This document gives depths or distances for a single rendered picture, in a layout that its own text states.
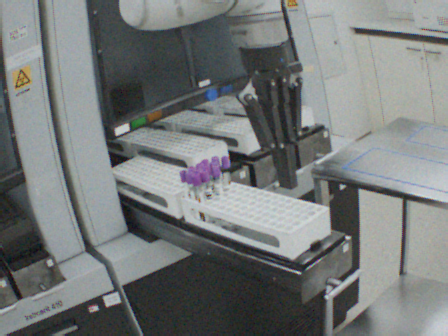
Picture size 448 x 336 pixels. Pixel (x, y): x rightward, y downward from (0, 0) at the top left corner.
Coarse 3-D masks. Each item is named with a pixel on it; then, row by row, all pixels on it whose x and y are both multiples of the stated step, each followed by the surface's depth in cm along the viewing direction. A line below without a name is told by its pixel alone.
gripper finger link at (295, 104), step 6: (300, 78) 90; (300, 84) 90; (288, 90) 91; (294, 90) 90; (300, 90) 90; (294, 96) 90; (300, 96) 90; (294, 102) 90; (300, 102) 91; (294, 108) 91; (300, 108) 91; (294, 114) 91; (300, 114) 91; (294, 120) 91; (300, 120) 91; (294, 126) 93; (300, 126) 91; (300, 132) 91
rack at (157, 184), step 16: (128, 160) 139; (144, 160) 137; (128, 176) 128; (144, 176) 126; (160, 176) 125; (176, 176) 123; (128, 192) 130; (144, 192) 132; (160, 192) 116; (176, 192) 114; (160, 208) 119; (176, 208) 114
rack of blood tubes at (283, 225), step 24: (240, 192) 109; (264, 192) 106; (192, 216) 110; (216, 216) 103; (240, 216) 100; (264, 216) 97; (288, 216) 96; (312, 216) 93; (240, 240) 100; (264, 240) 101; (288, 240) 89; (312, 240) 92
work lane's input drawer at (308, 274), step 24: (144, 216) 123; (168, 216) 116; (168, 240) 118; (192, 240) 110; (216, 240) 105; (336, 240) 92; (240, 264) 100; (264, 264) 94; (288, 264) 90; (312, 264) 89; (336, 264) 93; (288, 288) 91; (312, 288) 90; (336, 288) 88
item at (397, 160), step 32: (384, 128) 142; (416, 128) 137; (352, 160) 124; (384, 160) 120; (416, 160) 116; (320, 192) 125; (384, 192) 108; (416, 192) 100; (416, 288) 152; (352, 320) 148; (384, 320) 142; (416, 320) 135
